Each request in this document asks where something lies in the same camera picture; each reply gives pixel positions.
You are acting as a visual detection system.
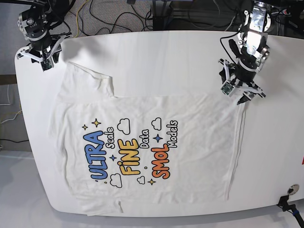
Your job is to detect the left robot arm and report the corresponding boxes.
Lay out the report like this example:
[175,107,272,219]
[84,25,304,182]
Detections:
[218,0,274,105]

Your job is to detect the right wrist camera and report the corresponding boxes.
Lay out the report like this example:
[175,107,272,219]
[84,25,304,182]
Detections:
[40,58,54,72]

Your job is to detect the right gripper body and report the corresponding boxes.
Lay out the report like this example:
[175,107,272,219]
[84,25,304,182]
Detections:
[17,32,72,64]

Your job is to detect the black metal frame post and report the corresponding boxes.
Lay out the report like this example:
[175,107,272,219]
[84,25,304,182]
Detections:
[150,0,172,31]

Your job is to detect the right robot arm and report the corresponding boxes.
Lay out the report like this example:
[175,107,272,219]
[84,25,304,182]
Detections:
[17,0,75,71]

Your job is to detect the white printed T-shirt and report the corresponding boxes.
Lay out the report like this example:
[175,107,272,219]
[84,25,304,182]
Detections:
[48,63,245,216]

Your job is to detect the yellow cable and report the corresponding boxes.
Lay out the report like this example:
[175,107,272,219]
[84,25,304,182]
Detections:
[75,0,91,38]

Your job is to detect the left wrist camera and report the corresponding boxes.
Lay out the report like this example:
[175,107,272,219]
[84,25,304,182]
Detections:
[220,80,236,97]

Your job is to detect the silver table grommet right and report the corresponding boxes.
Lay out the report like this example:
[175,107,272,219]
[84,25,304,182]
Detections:
[287,184,300,195]

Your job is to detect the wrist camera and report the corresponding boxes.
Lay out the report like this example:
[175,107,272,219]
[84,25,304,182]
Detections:
[220,80,236,97]
[40,58,54,72]

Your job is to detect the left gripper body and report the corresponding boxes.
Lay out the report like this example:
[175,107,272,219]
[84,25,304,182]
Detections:
[218,59,266,101]

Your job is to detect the black clamp with cable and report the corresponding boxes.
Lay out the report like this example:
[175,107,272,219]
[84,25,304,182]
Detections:
[277,195,304,228]

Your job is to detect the white cable on floor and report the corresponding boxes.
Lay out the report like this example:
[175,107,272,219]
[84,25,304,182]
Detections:
[0,84,22,124]

